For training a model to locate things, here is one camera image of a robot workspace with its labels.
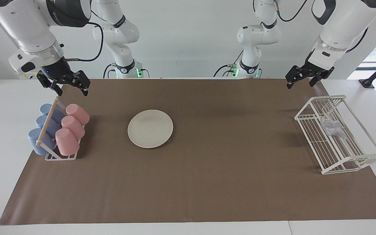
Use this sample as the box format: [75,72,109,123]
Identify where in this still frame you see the cream round plate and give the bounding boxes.
[128,110,174,149]

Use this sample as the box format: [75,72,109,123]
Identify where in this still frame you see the blue plastic cup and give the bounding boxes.
[28,128,57,155]
[40,104,66,124]
[36,115,61,137]

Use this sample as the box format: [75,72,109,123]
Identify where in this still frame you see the pink plastic cup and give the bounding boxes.
[66,104,90,126]
[61,116,86,140]
[55,128,80,156]

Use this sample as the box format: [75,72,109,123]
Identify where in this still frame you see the white cup holder rack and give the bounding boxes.
[36,97,86,161]

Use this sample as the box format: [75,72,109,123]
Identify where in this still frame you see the brown table mat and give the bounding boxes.
[0,78,376,226]

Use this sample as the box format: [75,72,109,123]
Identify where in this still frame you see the black right base cable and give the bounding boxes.
[103,64,117,79]

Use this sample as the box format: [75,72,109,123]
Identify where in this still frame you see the black base cable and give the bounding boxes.
[213,51,243,78]
[103,64,117,79]

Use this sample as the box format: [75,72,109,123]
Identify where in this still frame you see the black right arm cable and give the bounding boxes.
[65,22,104,62]

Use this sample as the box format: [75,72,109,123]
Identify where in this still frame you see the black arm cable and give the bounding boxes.
[65,22,104,62]
[274,0,308,23]

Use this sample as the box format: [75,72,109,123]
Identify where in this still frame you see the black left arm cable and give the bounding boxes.
[274,0,308,23]

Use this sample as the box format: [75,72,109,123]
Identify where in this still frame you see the white wire dish rack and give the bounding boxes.
[294,95,376,175]

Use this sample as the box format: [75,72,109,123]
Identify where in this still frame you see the black left base cable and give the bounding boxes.
[213,51,243,78]

